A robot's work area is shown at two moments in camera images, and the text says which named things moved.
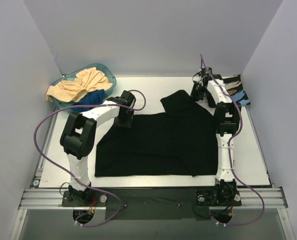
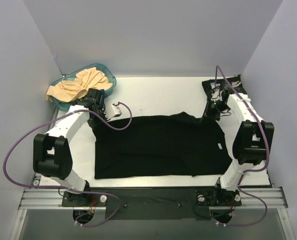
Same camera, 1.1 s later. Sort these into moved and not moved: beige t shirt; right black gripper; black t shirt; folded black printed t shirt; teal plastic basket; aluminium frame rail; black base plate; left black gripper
Moved: left black gripper; black t shirt; right black gripper
Not moved: beige t shirt; black base plate; folded black printed t shirt; teal plastic basket; aluminium frame rail
